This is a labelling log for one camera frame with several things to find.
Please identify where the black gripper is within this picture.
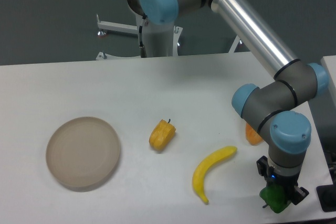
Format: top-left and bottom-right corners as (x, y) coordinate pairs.
(256, 156), (309, 205)

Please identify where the green toy pepper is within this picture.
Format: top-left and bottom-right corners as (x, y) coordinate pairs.
(259, 184), (290, 214)

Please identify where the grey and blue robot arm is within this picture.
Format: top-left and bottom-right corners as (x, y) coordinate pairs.
(128, 0), (329, 208)

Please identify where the yellow toy pepper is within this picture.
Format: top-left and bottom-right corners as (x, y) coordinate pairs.
(149, 119), (176, 152)

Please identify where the beige round plate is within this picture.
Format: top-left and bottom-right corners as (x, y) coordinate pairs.
(46, 116), (121, 192)

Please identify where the black device at table edge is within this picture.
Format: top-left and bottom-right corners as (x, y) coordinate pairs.
(316, 184), (335, 212)

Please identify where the orange toy croissant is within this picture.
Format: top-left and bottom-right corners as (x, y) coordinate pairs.
(245, 123), (264, 145)

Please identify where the yellow toy banana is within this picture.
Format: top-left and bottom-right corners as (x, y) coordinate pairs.
(192, 146), (237, 205)

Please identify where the white side table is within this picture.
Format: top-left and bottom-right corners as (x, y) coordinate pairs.
(321, 55), (336, 103)

